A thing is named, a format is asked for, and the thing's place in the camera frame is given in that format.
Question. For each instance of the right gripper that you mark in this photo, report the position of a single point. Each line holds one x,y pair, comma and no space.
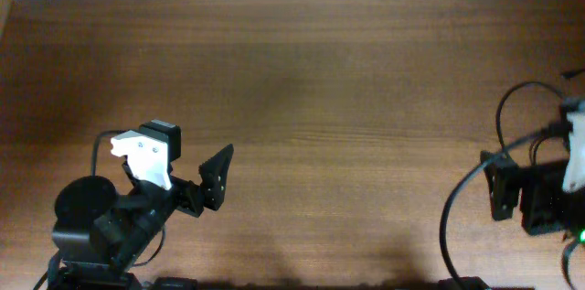
502,181

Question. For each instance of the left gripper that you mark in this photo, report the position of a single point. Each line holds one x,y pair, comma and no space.
209,192

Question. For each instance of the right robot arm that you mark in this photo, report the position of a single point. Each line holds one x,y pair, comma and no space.
536,189

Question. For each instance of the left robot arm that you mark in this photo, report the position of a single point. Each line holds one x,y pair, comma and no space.
100,233

